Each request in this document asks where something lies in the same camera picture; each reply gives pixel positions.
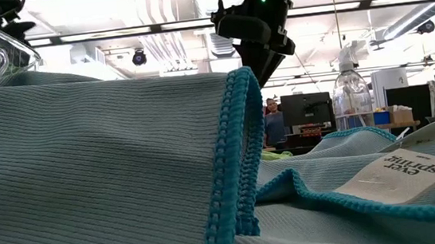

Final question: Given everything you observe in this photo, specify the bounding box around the silver ventilation duct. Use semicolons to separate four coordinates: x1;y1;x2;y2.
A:
193;0;238;61
380;0;435;41

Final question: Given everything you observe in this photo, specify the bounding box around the blue storage bin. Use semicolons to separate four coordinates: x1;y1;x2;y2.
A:
373;110;391;126

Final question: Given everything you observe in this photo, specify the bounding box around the black computer monitor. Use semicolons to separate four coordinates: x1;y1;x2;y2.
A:
280;90;335;128

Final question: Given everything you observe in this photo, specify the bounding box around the ever spring paper label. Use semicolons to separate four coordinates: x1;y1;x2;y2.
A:
331;144;435;211

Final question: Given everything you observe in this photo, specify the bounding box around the cardboard box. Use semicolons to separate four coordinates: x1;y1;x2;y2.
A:
386;104;414;124

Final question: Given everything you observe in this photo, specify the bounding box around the clear spray bottle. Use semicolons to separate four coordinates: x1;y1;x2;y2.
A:
326;38;377;132

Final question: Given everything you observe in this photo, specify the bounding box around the black cabinet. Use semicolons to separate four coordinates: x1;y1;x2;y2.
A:
385;84;435;138

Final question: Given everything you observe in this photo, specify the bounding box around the black ceiling spotlight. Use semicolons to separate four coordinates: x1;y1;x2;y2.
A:
415;19;435;35
131;47;148;68

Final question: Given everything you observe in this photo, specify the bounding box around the white cylindrical appliance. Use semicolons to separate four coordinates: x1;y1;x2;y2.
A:
370;67;411;110

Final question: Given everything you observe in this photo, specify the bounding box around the wooden background table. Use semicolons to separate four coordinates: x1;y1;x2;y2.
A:
377;120;422;132

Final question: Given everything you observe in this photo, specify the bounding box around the thin hanging cable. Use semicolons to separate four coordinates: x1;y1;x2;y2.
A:
329;0;343;50

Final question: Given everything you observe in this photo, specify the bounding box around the light blue microfiber towel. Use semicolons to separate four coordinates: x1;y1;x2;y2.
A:
224;132;435;244
0;49;277;244
261;122;401;163

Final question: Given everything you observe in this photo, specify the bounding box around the black overhead light bar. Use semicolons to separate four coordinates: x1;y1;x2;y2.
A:
24;0;435;48

